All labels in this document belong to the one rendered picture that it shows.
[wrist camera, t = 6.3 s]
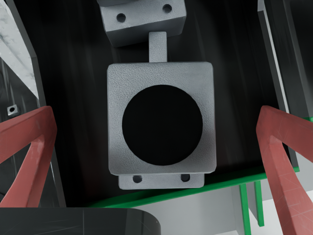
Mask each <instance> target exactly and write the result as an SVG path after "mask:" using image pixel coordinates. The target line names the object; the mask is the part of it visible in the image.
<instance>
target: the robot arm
mask: <svg viewBox="0 0 313 235"><path fill-rule="evenodd" d="M56 134H57V126H56V122H55V118H54V114H53V110H52V107H51V106H43V107H40V108H38V109H36V110H33V111H30V112H28V113H25V114H22V115H20V116H17V117H14V118H12V119H10V120H7V121H4V122H2V123H0V163H2V162H3V161H5V160H6V159H8V158H9V157H11V156H12V155H14V154H15V153H17V152H18V151H19V150H21V149H22V148H24V147H25V146H27V145H28V144H30V143H31V145H30V148H29V150H28V152H27V154H26V156H25V159H24V161H23V163H22V165H21V167H20V170H19V172H18V174H17V176H16V178H15V180H14V182H13V184H12V186H11V187H10V189H9V190H8V192H7V194H6V195H5V197H4V198H3V200H2V201H1V203H0V235H161V225H160V223H159V221H158V219H157V218H156V217H155V216H153V215H152V214H150V213H148V212H146V211H143V210H140V209H135V208H106V207H38V205H39V202H40V198H41V194H42V190H43V187H44V184H45V180H46V177H47V173H48V169H49V166H50V162H51V158H52V153H53V149H54V143H55V139H56ZM256 134H257V138H258V142H259V148H260V152H261V157H262V161H263V165H264V168H265V173H266V176H267V179H268V183H269V186H270V190H271V193H272V197H273V201H274V204H275V208H276V211H277V215H278V218H279V222H280V226H281V229H282V233H283V235H313V202H312V201H311V199H310V198H309V196H308V194H307V193H306V191H305V190H304V188H303V187H302V185H301V183H300V182H299V180H298V178H297V176H296V173H295V171H294V169H293V167H292V165H291V162H290V160H289V158H288V156H287V154H286V152H285V150H284V147H283V145H282V142H283V143H284V144H286V145H287V146H289V147H290V148H292V149H293V150H295V151H296V152H297V153H299V154H300V155H302V156H303V157H305V158H306V159H307V160H309V161H311V162H312V163H313V122H310V121H308V120H305V119H302V118H300V117H297V116H295V115H292V114H289V113H287V112H284V111H281V110H279V109H276V108H273V107H271V106H268V105H263V106H262V107H261V110H260V114H259V118H258V122H257V126H256Z"/></svg>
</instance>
